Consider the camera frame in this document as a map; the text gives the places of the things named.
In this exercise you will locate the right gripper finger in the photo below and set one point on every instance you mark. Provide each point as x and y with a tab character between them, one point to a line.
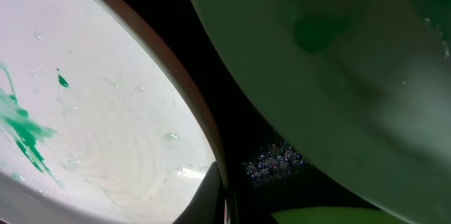
208	203

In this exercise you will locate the white plate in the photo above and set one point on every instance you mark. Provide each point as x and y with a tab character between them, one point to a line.
100	122

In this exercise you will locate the round black serving tray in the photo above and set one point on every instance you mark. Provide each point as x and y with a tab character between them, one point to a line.
298	186

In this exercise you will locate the upper mint green plate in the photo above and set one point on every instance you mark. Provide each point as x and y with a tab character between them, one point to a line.
360	87

